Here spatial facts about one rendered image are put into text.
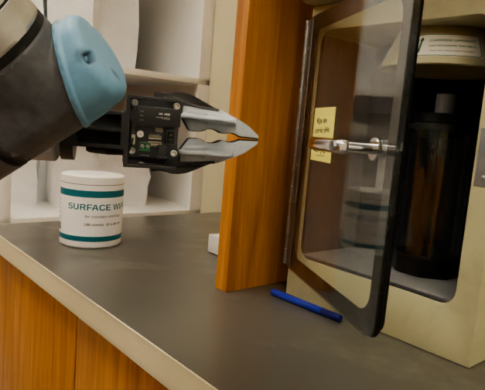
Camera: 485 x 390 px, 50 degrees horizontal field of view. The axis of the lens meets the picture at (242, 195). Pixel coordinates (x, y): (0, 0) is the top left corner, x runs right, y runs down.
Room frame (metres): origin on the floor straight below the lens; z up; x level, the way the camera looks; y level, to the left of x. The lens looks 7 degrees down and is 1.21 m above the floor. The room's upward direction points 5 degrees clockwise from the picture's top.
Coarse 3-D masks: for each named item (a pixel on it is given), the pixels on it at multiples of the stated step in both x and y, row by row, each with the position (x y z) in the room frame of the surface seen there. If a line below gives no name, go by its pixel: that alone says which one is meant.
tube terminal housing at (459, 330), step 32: (448, 0) 0.68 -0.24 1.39; (480, 0) 0.65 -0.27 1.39; (480, 128) 0.63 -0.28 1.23; (480, 192) 0.62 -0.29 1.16; (480, 224) 0.62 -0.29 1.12; (480, 256) 0.62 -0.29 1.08; (288, 288) 0.85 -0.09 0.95; (480, 288) 0.61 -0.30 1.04; (384, 320) 0.71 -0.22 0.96; (416, 320) 0.67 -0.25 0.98; (448, 320) 0.64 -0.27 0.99; (480, 320) 0.62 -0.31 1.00; (448, 352) 0.63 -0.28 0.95; (480, 352) 0.63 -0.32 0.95
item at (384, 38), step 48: (384, 0) 0.60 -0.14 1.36; (336, 48) 0.72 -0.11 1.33; (384, 48) 0.59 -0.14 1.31; (336, 96) 0.71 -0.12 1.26; (384, 96) 0.58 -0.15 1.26; (384, 144) 0.57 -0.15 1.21; (336, 192) 0.67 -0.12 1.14; (384, 192) 0.55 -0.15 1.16; (336, 240) 0.66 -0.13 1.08; (384, 240) 0.54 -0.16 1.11; (336, 288) 0.64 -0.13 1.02; (384, 288) 0.54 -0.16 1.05
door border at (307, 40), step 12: (312, 24) 0.82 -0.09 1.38; (300, 84) 0.84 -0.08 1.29; (300, 108) 0.84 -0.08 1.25; (300, 120) 0.83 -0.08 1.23; (300, 132) 0.83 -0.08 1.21; (300, 144) 0.82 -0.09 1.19; (288, 216) 0.84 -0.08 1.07; (288, 240) 0.84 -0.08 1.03; (288, 252) 0.83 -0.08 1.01; (288, 264) 0.83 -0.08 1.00
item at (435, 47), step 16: (432, 32) 0.73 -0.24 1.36; (448, 32) 0.72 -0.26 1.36; (464, 32) 0.71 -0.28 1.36; (480, 32) 0.72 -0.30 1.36; (432, 48) 0.71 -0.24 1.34; (448, 48) 0.71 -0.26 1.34; (464, 48) 0.70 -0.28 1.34; (480, 48) 0.71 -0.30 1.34; (416, 64) 0.86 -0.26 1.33; (432, 64) 0.86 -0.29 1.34; (448, 64) 0.85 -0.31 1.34; (464, 64) 0.70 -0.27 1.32; (480, 64) 0.70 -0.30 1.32
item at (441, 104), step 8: (440, 96) 0.78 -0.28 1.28; (448, 96) 0.77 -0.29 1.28; (440, 104) 0.78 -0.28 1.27; (448, 104) 0.77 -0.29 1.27; (424, 112) 0.77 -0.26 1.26; (432, 112) 0.76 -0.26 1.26; (440, 112) 0.77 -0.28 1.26; (448, 112) 0.77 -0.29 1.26; (416, 120) 0.77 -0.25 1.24; (424, 120) 0.76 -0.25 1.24; (432, 120) 0.75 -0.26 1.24; (440, 120) 0.74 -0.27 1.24; (448, 120) 0.74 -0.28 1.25; (456, 120) 0.74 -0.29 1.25; (464, 120) 0.74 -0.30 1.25; (472, 120) 0.76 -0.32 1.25
